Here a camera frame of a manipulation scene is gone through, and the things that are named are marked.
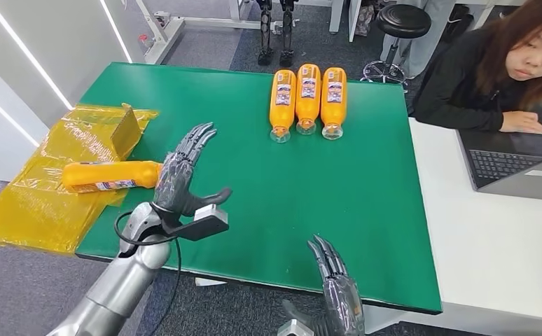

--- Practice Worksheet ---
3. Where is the person's hand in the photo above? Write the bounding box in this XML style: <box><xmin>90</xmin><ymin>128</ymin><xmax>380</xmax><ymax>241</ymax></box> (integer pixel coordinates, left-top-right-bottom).
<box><xmin>500</xmin><ymin>111</ymin><xmax>542</xmax><ymax>136</ymax></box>

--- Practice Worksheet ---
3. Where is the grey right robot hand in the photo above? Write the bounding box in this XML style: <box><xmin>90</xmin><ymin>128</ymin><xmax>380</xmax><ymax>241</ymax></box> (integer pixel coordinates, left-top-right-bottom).
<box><xmin>281</xmin><ymin>234</ymin><xmax>366</xmax><ymax>336</ymax></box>

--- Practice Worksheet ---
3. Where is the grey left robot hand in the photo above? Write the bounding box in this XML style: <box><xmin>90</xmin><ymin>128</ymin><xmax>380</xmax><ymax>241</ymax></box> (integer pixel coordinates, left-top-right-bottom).
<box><xmin>152</xmin><ymin>122</ymin><xmax>233</xmax><ymax>218</ymax></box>

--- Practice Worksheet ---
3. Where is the orange juice bottle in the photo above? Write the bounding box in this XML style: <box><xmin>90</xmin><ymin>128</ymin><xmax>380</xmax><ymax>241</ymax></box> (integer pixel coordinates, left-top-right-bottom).
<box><xmin>319</xmin><ymin>66</ymin><xmax>348</xmax><ymax>141</ymax></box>
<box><xmin>62</xmin><ymin>160</ymin><xmax>165</xmax><ymax>195</ymax></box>
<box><xmin>268</xmin><ymin>69</ymin><xmax>298</xmax><ymax>144</ymax></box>
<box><xmin>294</xmin><ymin>63</ymin><xmax>322</xmax><ymax>137</ymax></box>

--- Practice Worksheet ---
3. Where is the grey laptop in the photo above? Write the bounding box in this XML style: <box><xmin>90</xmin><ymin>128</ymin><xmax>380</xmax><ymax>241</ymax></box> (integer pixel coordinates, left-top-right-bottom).
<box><xmin>456</xmin><ymin>129</ymin><xmax>542</xmax><ymax>204</ymax></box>

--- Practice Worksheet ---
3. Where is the person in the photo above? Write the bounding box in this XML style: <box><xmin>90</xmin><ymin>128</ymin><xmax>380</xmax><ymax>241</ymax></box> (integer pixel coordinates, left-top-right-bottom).
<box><xmin>380</xmin><ymin>0</ymin><xmax>457</xmax><ymax>81</ymax></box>
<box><xmin>412</xmin><ymin>0</ymin><xmax>542</xmax><ymax>136</ymax></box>

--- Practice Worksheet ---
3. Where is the white table foot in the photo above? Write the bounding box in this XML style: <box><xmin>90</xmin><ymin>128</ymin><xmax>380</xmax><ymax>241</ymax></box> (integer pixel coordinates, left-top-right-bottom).
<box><xmin>194</xmin><ymin>277</ymin><xmax>228</xmax><ymax>288</ymax></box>

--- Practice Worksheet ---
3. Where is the yellow plastic wrapped cardboard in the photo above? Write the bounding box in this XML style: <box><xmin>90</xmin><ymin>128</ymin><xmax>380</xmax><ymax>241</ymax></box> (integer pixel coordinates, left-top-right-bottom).
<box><xmin>0</xmin><ymin>102</ymin><xmax>160</xmax><ymax>256</ymax></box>

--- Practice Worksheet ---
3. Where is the black round stool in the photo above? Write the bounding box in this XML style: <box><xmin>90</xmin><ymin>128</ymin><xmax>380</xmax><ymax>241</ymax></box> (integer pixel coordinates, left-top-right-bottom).
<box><xmin>360</xmin><ymin>3</ymin><xmax>433</xmax><ymax>88</ymax></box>

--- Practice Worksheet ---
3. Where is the black robot leg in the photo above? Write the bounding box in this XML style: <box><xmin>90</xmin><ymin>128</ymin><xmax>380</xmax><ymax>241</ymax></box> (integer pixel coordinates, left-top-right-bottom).
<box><xmin>256</xmin><ymin>0</ymin><xmax>276</xmax><ymax>67</ymax></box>
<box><xmin>278</xmin><ymin>0</ymin><xmax>298</xmax><ymax>69</ymax></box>

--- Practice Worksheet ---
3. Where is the dark patterned bag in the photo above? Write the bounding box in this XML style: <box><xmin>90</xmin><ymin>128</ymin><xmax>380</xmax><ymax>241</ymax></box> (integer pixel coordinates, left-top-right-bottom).
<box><xmin>354</xmin><ymin>4</ymin><xmax>375</xmax><ymax>38</ymax></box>

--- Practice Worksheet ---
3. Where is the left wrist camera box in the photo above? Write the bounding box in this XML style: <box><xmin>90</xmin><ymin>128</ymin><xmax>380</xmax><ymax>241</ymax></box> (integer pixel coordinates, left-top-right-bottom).
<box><xmin>158</xmin><ymin>204</ymin><xmax>230</xmax><ymax>242</ymax></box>

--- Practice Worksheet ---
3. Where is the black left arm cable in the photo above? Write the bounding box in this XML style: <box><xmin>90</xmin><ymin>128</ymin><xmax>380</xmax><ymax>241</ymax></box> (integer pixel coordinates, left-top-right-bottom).
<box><xmin>113</xmin><ymin>211</ymin><xmax>183</xmax><ymax>336</ymax></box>

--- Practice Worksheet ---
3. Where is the white metal frame stand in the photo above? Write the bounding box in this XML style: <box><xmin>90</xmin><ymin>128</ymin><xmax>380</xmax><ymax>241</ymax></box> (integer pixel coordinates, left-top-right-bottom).
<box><xmin>133</xmin><ymin>0</ymin><xmax>347</xmax><ymax>65</ymax></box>

